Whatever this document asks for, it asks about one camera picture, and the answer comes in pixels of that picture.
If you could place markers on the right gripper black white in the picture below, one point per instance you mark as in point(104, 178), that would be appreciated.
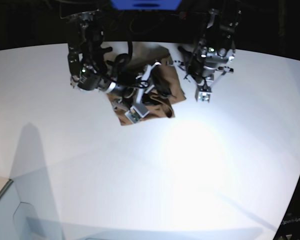
point(152, 91)

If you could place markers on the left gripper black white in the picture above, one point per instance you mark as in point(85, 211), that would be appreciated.
point(204, 74)

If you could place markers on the brown t-shirt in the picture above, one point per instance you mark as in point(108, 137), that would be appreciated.
point(147, 55)

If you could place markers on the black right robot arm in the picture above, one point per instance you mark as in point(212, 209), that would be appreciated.
point(89, 70)

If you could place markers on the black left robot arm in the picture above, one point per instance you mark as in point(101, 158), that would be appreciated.
point(213, 51)

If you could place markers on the blue box overhead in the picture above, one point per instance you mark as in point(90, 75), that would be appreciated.
point(146, 4)

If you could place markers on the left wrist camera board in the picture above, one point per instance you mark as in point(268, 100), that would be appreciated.
point(202, 95)

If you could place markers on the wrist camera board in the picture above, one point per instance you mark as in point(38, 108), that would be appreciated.
point(202, 95)
point(136, 113)

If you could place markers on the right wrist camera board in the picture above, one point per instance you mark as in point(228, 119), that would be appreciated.
point(136, 113)

